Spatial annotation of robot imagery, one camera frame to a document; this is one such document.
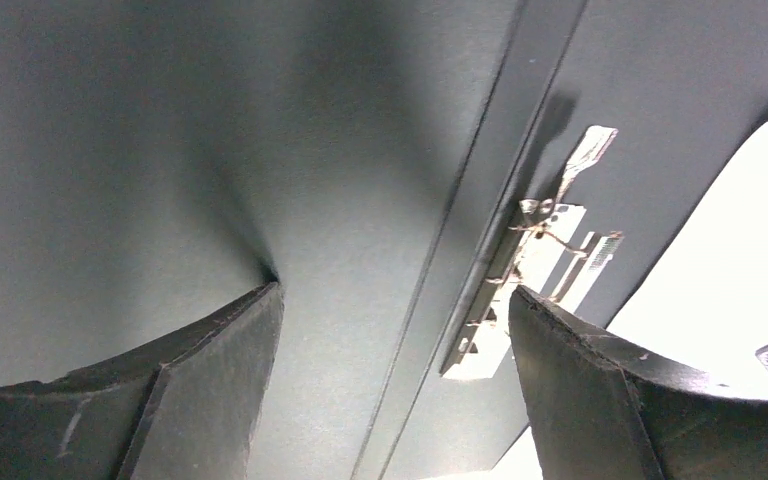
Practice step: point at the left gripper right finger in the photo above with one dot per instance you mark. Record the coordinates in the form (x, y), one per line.
(602, 407)

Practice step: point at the white printed paper stack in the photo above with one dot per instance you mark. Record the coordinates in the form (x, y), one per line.
(705, 302)

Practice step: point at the teal folder black inside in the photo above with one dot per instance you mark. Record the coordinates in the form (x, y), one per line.
(160, 159)

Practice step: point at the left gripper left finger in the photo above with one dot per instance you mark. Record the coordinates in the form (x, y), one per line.
(183, 406)

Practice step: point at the metal folder clip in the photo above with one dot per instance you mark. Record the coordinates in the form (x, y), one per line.
(532, 243)

